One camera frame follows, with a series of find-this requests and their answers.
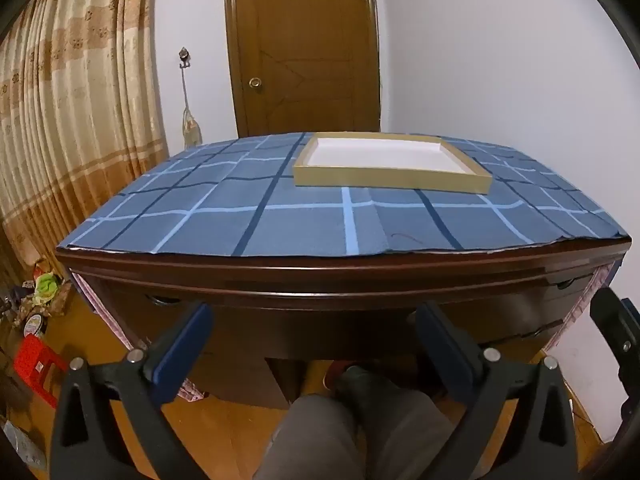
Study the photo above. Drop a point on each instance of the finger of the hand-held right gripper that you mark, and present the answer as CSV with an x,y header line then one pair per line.
x,y
617,330

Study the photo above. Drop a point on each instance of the round tin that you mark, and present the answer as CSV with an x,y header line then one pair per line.
x,y
35,325

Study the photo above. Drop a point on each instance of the small wooden drawer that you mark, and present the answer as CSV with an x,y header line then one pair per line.
x,y
240,330
555,300

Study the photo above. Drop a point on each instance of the curtain tassel tieback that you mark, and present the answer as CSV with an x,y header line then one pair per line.
x,y
190,127

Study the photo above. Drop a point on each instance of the green cloth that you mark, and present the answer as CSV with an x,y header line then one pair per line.
x,y
47,285

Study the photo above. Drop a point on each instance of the shallow cardboard tray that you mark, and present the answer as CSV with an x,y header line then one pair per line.
x,y
390,180

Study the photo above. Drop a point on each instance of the beige patterned curtain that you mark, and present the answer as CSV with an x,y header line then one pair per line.
x,y
75,110

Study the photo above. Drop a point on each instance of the metal wall hook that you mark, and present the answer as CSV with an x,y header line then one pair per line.
x,y
184,56

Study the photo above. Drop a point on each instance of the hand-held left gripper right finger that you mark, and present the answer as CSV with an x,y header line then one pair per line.
x,y
445,355

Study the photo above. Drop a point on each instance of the dark wooden desk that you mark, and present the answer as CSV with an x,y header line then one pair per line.
x,y
300,280

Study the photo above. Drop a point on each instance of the red plastic stool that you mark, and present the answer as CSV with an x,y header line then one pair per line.
x,y
32,360

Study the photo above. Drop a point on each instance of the person's grey trouser leg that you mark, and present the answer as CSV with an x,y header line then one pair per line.
x,y
340,440

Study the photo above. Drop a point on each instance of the pink patterned cloth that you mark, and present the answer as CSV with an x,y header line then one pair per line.
x,y
582,305

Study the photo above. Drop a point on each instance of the dark shoe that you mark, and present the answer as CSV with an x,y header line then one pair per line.
x,y
355,377

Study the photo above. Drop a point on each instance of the blue checked tablecloth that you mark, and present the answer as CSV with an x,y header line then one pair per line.
x,y
300,230

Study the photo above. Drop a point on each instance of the brass door knob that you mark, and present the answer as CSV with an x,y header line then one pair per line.
x,y
255,83

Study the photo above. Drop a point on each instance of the brown wooden door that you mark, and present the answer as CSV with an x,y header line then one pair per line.
x,y
300,35

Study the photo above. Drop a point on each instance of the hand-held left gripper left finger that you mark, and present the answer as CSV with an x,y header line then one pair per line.
x,y
182,355

